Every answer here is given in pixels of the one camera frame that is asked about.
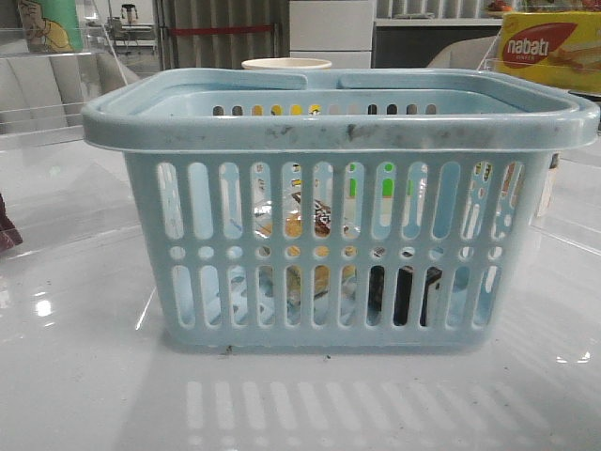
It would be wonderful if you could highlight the dark kitchen counter cabinet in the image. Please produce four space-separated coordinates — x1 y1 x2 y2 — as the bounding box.
372 19 501 69

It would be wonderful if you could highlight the white refrigerator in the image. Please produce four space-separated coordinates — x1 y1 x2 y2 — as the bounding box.
288 1 377 69

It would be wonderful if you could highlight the red peanut snack bag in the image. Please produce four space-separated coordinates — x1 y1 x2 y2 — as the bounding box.
0 195 23 252

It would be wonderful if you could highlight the light blue plastic basket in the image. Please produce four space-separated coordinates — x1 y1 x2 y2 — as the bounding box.
82 69 593 348

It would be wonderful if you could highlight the plate of fruit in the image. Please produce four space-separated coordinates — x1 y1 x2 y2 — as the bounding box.
485 0 513 14

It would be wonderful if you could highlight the yellow nabati wafer box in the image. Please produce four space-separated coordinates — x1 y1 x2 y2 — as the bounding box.
494 10 600 94

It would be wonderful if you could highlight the black tissue pack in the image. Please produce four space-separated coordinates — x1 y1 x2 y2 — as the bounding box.
368 266 442 327

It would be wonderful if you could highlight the packaged bread slice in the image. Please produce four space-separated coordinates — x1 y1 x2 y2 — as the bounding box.
254 186 357 308

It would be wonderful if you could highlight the clear acrylic display shelf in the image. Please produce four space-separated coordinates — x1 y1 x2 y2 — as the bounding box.
1 1 138 151

